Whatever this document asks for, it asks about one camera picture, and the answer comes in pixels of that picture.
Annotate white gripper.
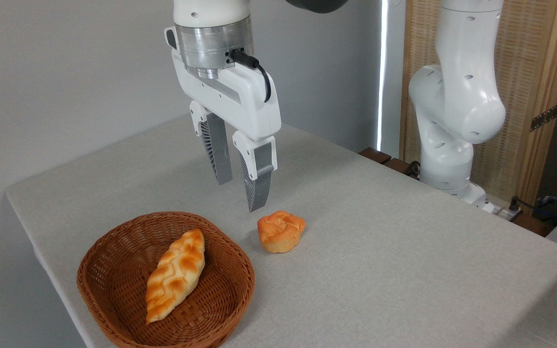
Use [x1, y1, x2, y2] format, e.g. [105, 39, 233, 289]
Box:
[164, 27, 282, 213]

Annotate golden braided bread loaf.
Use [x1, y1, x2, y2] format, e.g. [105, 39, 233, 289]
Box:
[145, 228, 206, 324]

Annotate orange muffin bread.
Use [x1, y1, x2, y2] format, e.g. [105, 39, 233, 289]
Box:
[257, 210, 306, 254]

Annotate black power cable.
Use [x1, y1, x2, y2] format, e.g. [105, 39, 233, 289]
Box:
[510, 195, 557, 229]

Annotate dark brown wooden block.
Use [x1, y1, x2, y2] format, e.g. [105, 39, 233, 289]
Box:
[383, 158, 420, 180]
[358, 147, 393, 165]

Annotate wooden rattan folding screen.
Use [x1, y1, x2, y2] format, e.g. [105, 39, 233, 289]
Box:
[399, 0, 557, 204]

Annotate grey tablecloth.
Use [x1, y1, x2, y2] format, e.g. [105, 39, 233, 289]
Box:
[5, 114, 557, 348]

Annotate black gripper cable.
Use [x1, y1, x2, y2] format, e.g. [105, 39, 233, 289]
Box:
[230, 49, 272, 103]

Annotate brown wicker basket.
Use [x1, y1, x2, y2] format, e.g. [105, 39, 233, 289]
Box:
[76, 211, 256, 348]

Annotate metal screen hinge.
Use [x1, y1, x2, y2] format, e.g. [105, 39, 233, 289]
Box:
[529, 103, 557, 132]

